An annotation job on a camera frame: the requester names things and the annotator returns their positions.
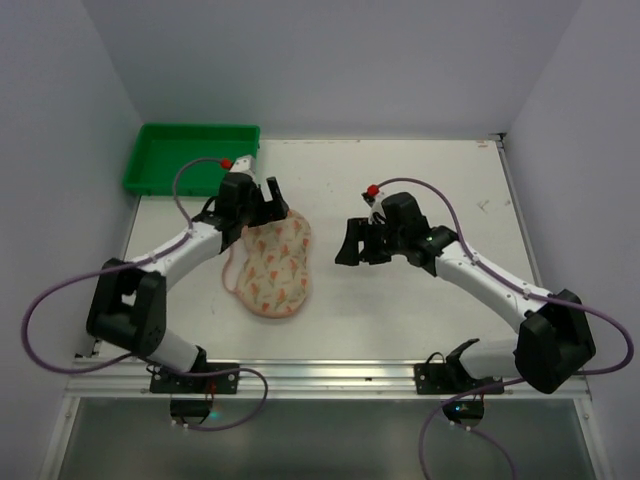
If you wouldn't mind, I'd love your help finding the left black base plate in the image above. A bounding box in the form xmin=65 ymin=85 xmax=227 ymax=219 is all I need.
xmin=146 ymin=362 xmax=240 ymax=395

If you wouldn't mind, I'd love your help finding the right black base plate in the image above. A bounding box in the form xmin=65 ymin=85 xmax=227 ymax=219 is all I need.
xmin=413 ymin=352 xmax=504 ymax=395

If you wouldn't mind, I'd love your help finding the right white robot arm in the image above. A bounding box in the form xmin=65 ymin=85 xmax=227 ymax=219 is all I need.
xmin=335 ymin=186 xmax=596 ymax=394

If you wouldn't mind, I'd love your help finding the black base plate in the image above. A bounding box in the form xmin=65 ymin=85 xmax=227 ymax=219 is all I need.
xmin=146 ymin=362 xmax=240 ymax=395
xmin=413 ymin=352 xmax=504 ymax=395

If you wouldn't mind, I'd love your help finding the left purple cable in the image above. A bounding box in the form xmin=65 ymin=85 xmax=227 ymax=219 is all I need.
xmin=19 ymin=156 xmax=271 ymax=433

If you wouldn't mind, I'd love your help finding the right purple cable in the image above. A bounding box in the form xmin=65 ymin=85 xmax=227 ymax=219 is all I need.
xmin=417 ymin=177 xmax=633 ymax=480

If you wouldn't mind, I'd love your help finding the purple cable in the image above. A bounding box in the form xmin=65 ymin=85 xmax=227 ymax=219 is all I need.
xmin=19 ymin=156 xmax=271 ymax=433
xmin=417 ymin=177 xmax=633 ymax=480

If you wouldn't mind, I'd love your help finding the aluminium front rail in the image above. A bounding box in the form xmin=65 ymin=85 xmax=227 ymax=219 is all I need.
xmin=69 ymin=355 xmax=586 ymax=401

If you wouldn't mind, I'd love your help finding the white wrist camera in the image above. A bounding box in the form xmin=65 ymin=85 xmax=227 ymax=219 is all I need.
xmin=230 ymin=155 xmax=257 ymax=180
xmin=362 ymin=184 xmax=386 ymax=225

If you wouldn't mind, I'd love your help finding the green plastic tray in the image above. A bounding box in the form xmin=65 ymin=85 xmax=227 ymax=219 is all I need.
xmin=122 ymin=123 xmax=260 ymax=197

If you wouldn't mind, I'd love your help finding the floral fabric laundry bag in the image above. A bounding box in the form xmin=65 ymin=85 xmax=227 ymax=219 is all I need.
xmin=221 ymin=210 xmax=312 ymax=319

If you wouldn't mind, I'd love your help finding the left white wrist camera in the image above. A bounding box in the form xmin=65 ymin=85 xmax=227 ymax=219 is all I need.
xmin=230 ymin=155 xmax=257 ymax=180

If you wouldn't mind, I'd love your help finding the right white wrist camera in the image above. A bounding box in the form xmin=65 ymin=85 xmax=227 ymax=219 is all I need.
xmin=362 ymin=184 xmax=386 ymax=225

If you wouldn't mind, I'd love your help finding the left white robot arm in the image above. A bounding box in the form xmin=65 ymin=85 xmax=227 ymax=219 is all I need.
xmin=86 ymin=173 xmax=289 ymax=378

